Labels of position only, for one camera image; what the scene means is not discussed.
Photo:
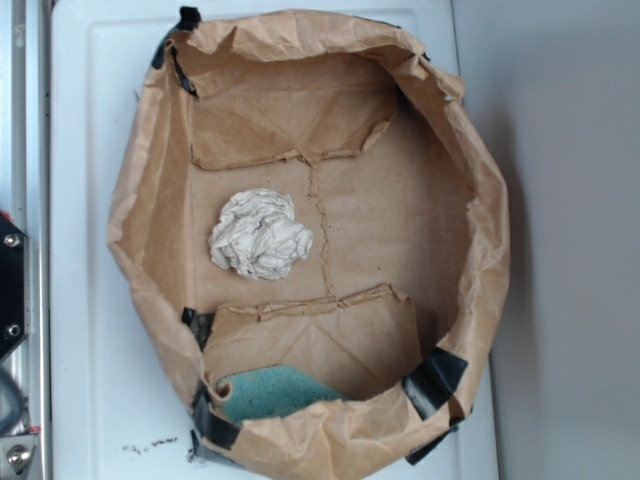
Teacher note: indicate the aluminium frame rail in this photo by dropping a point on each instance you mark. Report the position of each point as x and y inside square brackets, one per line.
[26, 449]

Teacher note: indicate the black tape strip top left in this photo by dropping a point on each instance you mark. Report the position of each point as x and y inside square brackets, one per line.
[190, 18]

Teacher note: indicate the green cloth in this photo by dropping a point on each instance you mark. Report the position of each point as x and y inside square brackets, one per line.
[270, 392]

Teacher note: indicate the white tray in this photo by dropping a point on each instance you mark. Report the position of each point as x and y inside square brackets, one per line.
[115, 414]

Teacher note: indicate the black tape strip right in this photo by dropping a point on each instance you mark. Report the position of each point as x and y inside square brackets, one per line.
[434, 381]

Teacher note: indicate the black tape strip bottom left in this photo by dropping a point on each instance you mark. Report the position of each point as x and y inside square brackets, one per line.
[220, 432]

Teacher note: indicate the brown paper bag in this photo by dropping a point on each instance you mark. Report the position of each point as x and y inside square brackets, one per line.
[340, 113]

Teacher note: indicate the black tape strip inner left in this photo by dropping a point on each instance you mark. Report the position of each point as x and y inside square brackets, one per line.
[200, 324]

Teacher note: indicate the black tape strip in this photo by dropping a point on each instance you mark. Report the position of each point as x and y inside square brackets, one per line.
[434, 381]
[190, 18]
[220, 432]
[200, 324]

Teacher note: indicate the crumpled white paper ball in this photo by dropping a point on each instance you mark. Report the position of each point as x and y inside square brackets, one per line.
[258, 237]

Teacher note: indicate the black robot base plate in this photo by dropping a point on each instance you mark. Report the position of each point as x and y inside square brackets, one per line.
[12, 287]

